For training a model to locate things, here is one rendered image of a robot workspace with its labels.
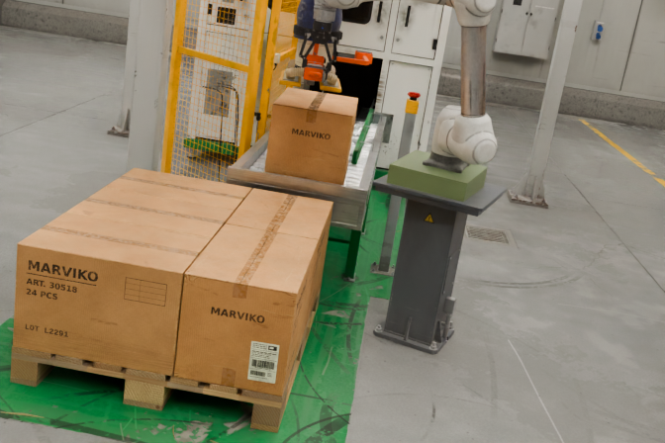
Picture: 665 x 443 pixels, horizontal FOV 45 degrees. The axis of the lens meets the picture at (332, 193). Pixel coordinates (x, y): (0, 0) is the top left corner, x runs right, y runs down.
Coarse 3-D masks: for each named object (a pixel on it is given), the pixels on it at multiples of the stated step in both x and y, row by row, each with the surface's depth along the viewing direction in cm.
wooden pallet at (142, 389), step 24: (312, 312) 388; (24, 360) 292; (48, 360) 291; (72, 360) 290; (24, 384) 295; (144, 384) 290; (168, 384) 288; (192, 384) 287; (288, 384) 319; (264, 408) 287
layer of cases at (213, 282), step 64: (128, 192) 356; (192, 192) 370; (256, 192) 386; (64, 256) 280; (128, 256) 284; (192, 256) 293; (256, 256) 303; (320, 256) 359; (64, 320) 287; (128, 320) 284; (192, 320) 281; (256, 320) 279; (256, 384) 285
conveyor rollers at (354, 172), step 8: (360, 128) 582; (352, 136) 547; (368, 136) 555; (352, 144) 522; (368, 144) 529; (264, 152) 464; (352, 152) 503; (360, 152) 503; (368, 152) 511; (256, 160) 446; (264, 160) 446; (360, 160) 485; (256, 168) 429; (352, 168) 460; (360, 168) 461; (352, 176) 443; (360, 176) 443; (344, 184) 425; (352, 184) 425
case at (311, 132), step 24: (288, 96) 420; (312, 96) 431; (336, 96) 444; (288, 120) 395; (312, 120) 394; (336, 120) 393; (288, 144) 398; (312, 144) 397; (336, 144) 396; (264, 168) 402; (288, 168) 401; (312, 168) 400; (336, 168) 399
